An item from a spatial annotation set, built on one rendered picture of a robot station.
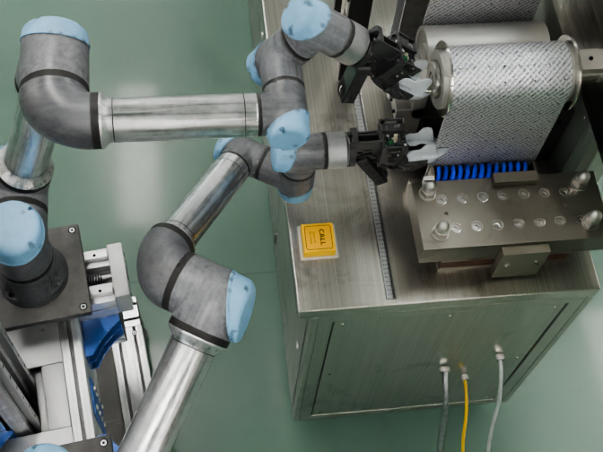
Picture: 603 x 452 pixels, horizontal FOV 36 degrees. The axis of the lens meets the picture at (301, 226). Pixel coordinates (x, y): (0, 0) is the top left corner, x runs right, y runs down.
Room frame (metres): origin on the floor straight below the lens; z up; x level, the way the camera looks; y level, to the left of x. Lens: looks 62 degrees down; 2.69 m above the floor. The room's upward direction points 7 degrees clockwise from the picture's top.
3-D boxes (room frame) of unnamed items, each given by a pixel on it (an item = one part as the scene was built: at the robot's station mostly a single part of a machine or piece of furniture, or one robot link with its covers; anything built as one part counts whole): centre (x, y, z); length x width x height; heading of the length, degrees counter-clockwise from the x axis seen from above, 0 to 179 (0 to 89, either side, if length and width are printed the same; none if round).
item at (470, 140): (1.11, -0.37, 1.11); 0.23 x 0.01 x 0.18; 103
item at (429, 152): (1.06, -0.24, 1.12); 0.09 x 0.03 x 0.06; 101
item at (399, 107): (1.17, -0.18, 1.05); 0.06 x 0.05 x 0.31; 103
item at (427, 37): (1.28, -0.33, 1.17); 0.26 x 0.12 x 0.12; 103
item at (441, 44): (1.14, -0.24, 1.25); 0.15 x 0.01 x 0.15; 13
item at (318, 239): (0.93, -0.04, 0.91); 0.07 x 0.07 x 0.02; 13
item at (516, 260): (0.91, -0.46, 0.96); 0.10 x 0.03 x 0.11; 103
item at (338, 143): (1.04, -0.05, 1.11); 0.08 x 0.05 x 0.08; 13
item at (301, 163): (1.02, 0.02, 1.11); 0.11 x 0.08 x 0.09; 103
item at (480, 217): (1.00, -0.43, 1.00); 0.40 x 0.16 x 0.06; 103
